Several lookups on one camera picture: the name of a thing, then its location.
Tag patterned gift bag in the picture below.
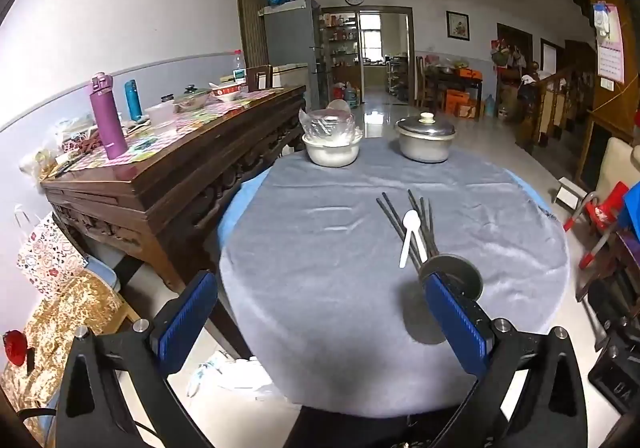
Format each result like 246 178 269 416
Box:
16 213 86 299

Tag dark wooden table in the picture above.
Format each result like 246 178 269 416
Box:
425 68 483 108

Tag white plastic bag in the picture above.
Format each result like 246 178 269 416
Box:
187 350 281 396

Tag dark chopstick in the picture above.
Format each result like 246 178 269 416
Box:
375 198 425 276
420 197 437 256
381 192 423 259
407 189 438 256
427 198 438 253

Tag pink wall calendar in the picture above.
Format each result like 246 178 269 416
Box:
592 2 626 83

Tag metal pot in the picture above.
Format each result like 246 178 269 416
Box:
398 130 453 163

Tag white plastic spoon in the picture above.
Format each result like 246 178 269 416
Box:
399 210 422 269

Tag carved wooden sideboard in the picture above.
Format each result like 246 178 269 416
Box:
40 85 307 293

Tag red round object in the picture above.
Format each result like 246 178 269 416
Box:
2 330 26 367

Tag plastic-wrapped bowl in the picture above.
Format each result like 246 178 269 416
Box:
299 108 357 146

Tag teal bottle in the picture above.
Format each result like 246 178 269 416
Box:
124 80 142 122

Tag framed picture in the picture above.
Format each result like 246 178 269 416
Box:
446 10 471 41

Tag patterned table mat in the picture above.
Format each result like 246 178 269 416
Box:
55 88 286 169

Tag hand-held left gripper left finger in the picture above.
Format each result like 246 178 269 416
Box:
55 270 221 448

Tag wooden chair back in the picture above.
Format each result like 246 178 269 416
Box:
248 65 273 91

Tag metal pot lid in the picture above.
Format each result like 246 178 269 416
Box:
395 113 457 137

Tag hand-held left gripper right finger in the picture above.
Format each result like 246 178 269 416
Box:
425 272 588 448

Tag red plastic chair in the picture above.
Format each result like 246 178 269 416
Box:
564 182 631 269

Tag clear plastic container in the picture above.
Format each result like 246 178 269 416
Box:
147 102 176 126

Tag orange cardboard boxes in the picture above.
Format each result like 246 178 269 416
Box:
445 90 483 121

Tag white red-patterned bowl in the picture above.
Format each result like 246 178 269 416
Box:
210 82 244 102

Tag grey refrigerator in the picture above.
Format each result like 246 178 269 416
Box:
263 0 326 111

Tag grey tablecloth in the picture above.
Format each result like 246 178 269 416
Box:
218 135 571 421

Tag white basin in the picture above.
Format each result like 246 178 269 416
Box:
301 130 363 167

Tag purple thermos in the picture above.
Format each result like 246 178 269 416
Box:
89 72 129 160

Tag white step stool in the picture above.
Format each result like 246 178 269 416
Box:
554 177 586 209

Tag blue tablecloth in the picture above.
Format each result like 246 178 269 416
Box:
216 163 553 249

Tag golden patterned cloth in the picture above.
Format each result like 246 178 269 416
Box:
0 273 126 429

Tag beige chair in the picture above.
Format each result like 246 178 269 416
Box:
590 137 640 209

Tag white chest freezer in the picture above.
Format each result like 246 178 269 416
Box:
220 62 308 91

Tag glass lidded bowl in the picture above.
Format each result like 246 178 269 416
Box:
173 85 212 109

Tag metal utensil holder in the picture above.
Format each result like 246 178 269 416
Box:
404 253 485 346

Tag black case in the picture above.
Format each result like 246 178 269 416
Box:
587 318 640 414

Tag wooden door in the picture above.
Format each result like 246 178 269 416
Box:
235 0 283 68

